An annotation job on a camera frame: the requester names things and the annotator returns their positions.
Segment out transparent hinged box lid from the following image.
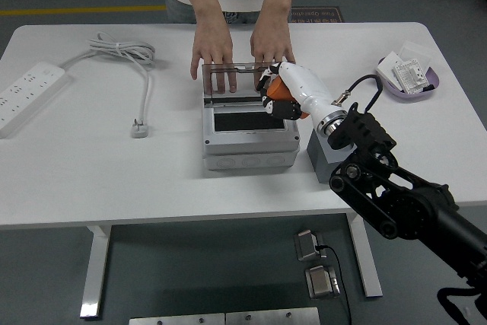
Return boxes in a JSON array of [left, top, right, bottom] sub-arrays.
[[201, 60, 285, 105]]

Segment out white socket panel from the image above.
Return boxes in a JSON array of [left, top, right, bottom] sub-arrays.
[[391, 57, 426, 94]]

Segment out white flat card box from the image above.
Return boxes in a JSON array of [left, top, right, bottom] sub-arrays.
[[376, 52, 404, 84]]

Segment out white power strip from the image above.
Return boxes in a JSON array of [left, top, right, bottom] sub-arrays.
[[0, 60, 73, 139]]

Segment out black pedal cable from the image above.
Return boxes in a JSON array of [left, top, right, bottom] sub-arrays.
[[315, 244, 353, 325]]

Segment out grey cube battery holder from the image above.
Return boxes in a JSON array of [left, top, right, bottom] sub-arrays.
[[307, 126, 358, 183]]

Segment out person's right hand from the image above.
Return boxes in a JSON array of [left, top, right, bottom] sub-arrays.
[[189, 22, 237, 94]]

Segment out orange cylindrical battery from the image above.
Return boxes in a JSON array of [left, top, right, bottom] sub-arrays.
[[265, 76, 310, 120]]

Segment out grey plastic junction box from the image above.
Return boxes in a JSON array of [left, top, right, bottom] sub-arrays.
[[200, 97, 301, 172]]

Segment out grey metal plate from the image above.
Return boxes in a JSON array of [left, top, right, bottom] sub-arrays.
[[224, 306, 320, 325], [128, 312, 226, 325]]

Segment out yellow floor tape line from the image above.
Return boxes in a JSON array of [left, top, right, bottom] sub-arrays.
[[0, 5, 167, 17]]

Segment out white table leg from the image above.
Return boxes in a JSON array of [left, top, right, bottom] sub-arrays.
[[78, 225, 113, 320], [345, 212, 384, 298]]

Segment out white power cable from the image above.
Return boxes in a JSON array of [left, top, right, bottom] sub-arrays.
[[59, 30, 157, 123]]

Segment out purple shallow tray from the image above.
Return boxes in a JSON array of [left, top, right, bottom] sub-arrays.
[[376, 56, 441, 104]]

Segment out person's left hand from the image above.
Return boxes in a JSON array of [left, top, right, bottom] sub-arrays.
[[250, 20, 296, 88]]

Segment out dark floor sign mat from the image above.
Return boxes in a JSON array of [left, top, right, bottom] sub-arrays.
[[291, 5, 345, 24]]

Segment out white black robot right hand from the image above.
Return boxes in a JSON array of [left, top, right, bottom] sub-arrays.
[[255, 61, 342, 123]]

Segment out metal foot pedal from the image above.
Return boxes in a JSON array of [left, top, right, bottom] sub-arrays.
[[304, 265, 342, 300], [294, 228, 326, 263]]

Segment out clear plastic bag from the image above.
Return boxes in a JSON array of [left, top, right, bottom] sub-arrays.
[[397, 40, 433, 71]]

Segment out white power plug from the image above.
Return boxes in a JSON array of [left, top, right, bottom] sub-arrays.
[[130, 117, 150, 139]]

